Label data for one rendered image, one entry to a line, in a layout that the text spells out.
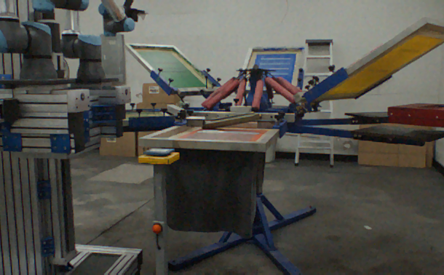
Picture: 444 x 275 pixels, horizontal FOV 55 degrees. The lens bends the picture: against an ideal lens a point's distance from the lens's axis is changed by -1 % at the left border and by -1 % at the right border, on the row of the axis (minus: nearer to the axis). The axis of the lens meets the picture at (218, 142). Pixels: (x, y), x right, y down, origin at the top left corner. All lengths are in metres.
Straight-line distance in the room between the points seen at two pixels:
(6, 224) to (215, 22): 5.06
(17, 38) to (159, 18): 5.31
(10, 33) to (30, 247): 1.05
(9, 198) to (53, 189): 0.21
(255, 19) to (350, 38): 1.39
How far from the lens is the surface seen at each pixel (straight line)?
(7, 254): 2.45
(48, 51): 1.97
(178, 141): 1.93
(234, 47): 6.69
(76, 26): 2.52
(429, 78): 6.65
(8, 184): 2.32
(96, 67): 2.38
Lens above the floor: 1.28
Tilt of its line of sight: 9 degrees down
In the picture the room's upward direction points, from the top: straight up
